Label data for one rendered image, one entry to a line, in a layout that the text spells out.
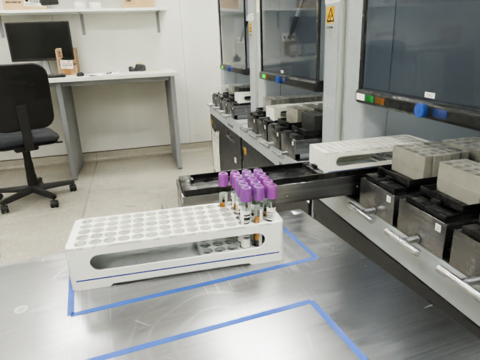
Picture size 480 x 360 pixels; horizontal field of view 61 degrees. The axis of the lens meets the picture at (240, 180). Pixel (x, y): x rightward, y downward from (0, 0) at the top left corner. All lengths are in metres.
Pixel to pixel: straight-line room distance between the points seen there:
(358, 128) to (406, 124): 0.15
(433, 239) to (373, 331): 0.38
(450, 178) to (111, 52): 3.86
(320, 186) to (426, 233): 0.28
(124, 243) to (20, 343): 0.16
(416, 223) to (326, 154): 0.27
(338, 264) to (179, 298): 0.23
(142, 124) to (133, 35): 0.89
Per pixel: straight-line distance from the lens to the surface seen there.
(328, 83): 1.35
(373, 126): 1.21
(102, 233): 0.60
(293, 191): 0.98
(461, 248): 0.80
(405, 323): 0.52
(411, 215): 0.89
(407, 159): 1.00
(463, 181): 0.88
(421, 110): 0.92
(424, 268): 0.89
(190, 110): 4.51
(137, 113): 4.47
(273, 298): 0.54
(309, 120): 1.46
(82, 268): 0.59
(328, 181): 1.01
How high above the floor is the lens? 1.13
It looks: 19 degrees down
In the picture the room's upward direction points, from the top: 2 degrees counter-clockwise
